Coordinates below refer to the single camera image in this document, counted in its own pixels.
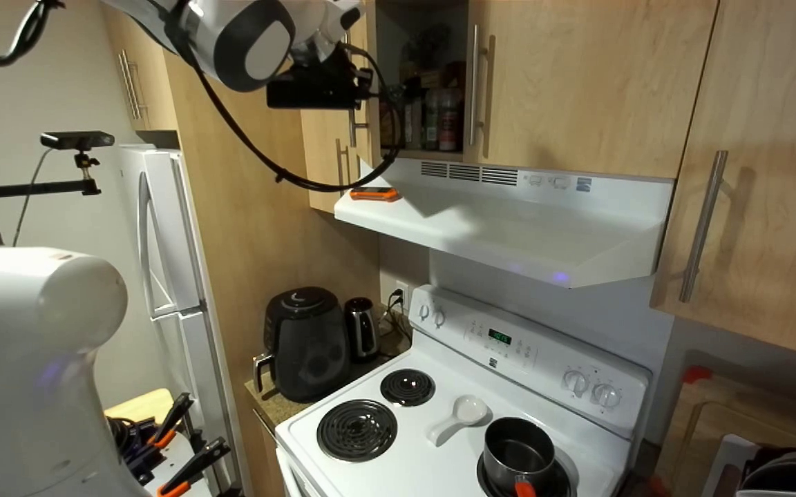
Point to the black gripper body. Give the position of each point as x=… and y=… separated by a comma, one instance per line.
x=333, y=85

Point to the wooden cabinet door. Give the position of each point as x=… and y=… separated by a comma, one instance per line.
x=341, y=143
x=601, y=88

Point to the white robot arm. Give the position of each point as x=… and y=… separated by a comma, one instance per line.
x=60, y=307

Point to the spice jars in cabinet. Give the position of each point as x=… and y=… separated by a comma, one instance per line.
x=432, y=110

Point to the far right wooden cabinet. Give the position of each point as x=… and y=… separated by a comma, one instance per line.
x=729, y=256

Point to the orange black timer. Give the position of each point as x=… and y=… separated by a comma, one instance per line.
x=374, y=196

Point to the white range hood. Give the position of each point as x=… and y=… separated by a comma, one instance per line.
x=567, y=230

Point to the black air fryer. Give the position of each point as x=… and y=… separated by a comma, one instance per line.
x=305, y=345

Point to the white refrigerator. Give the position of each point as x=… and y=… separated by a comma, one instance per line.
x=175, y=288

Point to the white electric stove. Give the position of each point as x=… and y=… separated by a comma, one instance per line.
x=417, y=427

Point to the white spoon rest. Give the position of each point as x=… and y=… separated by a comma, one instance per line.
x=465, y=412

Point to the wooden cutting board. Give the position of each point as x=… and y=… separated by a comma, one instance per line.
x=718, y=427

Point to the black camera on stand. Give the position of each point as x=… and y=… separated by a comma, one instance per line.
x=82, y=144

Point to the grey pot orange handle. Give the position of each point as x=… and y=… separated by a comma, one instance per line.
x=519, y=454

